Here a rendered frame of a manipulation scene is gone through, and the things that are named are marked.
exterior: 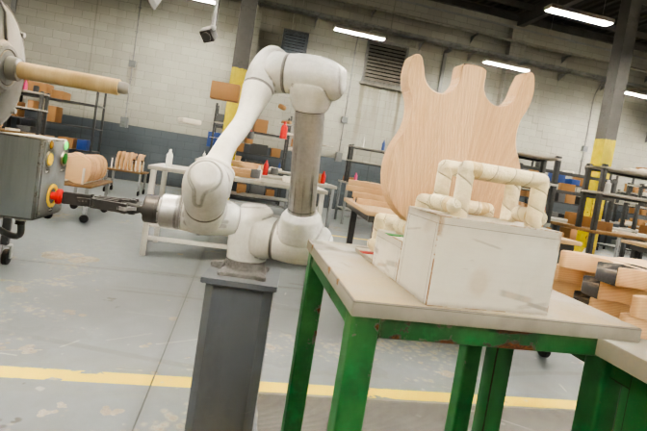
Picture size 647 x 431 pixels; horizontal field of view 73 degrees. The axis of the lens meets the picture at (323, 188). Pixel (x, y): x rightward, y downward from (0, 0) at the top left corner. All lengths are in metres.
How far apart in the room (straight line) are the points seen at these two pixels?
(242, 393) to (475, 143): 1.22
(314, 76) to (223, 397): 1.19
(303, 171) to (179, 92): 10.73
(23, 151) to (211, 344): 0.91
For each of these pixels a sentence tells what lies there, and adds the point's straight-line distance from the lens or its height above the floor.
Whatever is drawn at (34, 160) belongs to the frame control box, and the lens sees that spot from 1.24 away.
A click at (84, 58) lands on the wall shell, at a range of 12.77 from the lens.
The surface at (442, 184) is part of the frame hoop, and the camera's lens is 0.94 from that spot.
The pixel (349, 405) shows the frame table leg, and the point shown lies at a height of 0.73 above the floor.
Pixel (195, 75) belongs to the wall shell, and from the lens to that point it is 12.18.
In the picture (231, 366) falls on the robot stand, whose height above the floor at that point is 0.39.
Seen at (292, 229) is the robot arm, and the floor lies 0.92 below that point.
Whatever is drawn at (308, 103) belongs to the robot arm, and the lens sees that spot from 1.44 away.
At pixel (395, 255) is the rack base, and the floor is 0.98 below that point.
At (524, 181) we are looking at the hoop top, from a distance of 0.94.
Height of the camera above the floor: 1.16
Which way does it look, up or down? 3 degrees down
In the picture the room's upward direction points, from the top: 9 degrees clockwise
